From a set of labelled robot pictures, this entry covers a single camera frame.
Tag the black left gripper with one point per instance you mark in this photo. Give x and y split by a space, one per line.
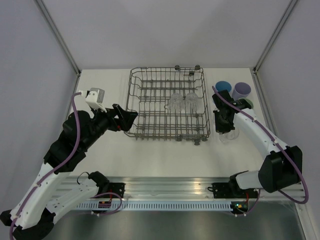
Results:
126 119

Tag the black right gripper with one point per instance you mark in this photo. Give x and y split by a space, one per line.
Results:
220 128

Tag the clear glass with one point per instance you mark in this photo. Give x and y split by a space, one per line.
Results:
229 136
191 102
175 102

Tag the green plastic cup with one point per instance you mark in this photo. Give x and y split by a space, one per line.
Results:
248 101

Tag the blue plastic cup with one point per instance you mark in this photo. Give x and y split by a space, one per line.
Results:
223 85

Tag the purple plastic cup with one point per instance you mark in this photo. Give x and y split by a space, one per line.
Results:
241 90

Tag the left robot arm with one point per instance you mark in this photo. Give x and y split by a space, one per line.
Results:
37 213

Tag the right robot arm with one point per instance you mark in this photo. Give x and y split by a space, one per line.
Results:
282 164

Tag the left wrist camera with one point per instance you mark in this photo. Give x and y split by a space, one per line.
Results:
94 98

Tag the grey wire dish rack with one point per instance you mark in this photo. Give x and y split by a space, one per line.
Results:
149 91

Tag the aluminium frame post right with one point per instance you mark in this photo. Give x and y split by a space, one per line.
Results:
275 34

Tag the aluminium frame post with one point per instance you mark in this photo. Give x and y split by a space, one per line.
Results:
275 34
58 36

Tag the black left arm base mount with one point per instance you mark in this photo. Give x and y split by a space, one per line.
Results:
112 187

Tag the aluminium table front rail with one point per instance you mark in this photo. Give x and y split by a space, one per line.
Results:
176 188

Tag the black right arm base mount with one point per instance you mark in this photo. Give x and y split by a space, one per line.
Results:
222 190

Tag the white slotted cable duct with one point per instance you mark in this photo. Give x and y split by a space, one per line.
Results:
92 205

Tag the aluminium frame post left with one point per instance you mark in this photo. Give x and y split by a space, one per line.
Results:
58 36

